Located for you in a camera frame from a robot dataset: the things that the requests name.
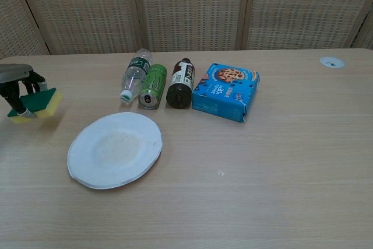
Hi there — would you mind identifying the white plate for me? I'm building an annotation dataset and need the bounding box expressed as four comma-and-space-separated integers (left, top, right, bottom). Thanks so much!
66, 111, 163, 191

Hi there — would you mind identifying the woven folding screen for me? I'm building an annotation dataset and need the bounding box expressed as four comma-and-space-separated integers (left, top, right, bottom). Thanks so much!
0, 0, 373, 59

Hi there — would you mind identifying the blue cookie box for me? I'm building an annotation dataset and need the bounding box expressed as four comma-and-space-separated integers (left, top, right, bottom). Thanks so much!
191, 62, 261, 123

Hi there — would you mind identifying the clear plastic water bottle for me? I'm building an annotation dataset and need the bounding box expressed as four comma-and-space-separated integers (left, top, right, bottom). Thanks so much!
119, 48, 154, 105

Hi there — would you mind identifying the green energy drink can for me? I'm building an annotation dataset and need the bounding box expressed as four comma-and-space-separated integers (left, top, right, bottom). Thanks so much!
138, 64, 168, 110

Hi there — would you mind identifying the white table cable grommet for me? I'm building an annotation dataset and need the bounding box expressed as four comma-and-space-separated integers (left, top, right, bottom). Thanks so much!
319, 56, 346, 70

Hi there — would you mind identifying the green and yellow sponge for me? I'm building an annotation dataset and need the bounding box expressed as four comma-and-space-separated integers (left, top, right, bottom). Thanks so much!
7, 87, 64, 124

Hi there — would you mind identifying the dark brown drink bottle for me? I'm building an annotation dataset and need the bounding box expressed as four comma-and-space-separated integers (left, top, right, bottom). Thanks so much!
166, 58, 196, 109

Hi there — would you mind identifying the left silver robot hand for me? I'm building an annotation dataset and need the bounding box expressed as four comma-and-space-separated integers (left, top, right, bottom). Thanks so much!
0, 64, 48, 119

